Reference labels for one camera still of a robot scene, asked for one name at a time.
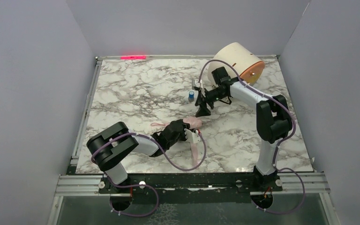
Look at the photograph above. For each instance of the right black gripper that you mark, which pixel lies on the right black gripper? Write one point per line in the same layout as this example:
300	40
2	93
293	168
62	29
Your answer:
201	99

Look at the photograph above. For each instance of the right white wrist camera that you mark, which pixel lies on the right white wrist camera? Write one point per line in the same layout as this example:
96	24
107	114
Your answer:
196	85

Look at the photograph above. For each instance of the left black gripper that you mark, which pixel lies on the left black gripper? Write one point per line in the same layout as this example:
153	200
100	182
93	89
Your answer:
183	130

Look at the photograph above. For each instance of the beige cylindrical umbrella stand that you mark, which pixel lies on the beige cylindrical umbrella stand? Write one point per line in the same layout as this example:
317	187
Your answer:
248	66

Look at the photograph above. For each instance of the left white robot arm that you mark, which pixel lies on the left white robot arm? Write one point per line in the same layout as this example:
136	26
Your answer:
112	145

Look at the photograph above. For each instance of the pink folding umbrella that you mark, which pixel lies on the pink folding umbrella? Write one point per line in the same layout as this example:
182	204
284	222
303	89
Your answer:
194	124

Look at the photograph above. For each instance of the pink tape marker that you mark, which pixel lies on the pink tape marker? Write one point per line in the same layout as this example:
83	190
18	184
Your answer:
133	57

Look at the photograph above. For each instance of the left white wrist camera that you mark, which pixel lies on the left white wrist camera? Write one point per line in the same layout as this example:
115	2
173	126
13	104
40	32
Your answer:
192	136

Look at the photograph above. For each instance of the aluminium table frame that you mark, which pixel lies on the aluminium table frame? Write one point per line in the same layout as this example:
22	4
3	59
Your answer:
310	190

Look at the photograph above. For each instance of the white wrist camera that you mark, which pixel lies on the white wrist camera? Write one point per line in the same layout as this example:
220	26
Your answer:
192	136
196	85

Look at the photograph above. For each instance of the small blue cap bottle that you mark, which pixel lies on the small blue cap bottle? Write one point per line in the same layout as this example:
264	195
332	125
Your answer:
191	96

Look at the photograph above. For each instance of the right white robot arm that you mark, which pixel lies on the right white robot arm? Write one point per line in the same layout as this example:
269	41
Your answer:
273	121

